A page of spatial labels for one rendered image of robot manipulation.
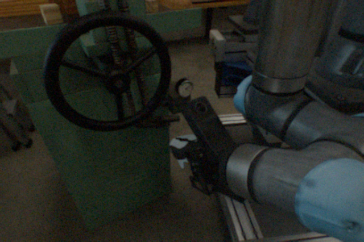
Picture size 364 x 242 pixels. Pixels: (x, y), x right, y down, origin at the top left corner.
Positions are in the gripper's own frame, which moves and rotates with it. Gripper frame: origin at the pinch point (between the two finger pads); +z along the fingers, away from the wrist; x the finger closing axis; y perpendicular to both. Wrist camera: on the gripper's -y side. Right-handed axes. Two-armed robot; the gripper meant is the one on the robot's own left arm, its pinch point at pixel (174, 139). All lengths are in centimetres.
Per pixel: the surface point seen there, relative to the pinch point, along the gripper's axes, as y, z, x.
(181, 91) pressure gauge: -7.0, 25.4, 19.6
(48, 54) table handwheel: -24.1, 5.6, -16.5
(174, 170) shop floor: 41, 73, 27
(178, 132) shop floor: 28, 97, 49
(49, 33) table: -32.1, 21.8, -13.3
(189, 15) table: -29.5, 19.0, 27.0
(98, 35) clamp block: -27.3, 12.7, -4.6
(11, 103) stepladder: -27, 136, -40
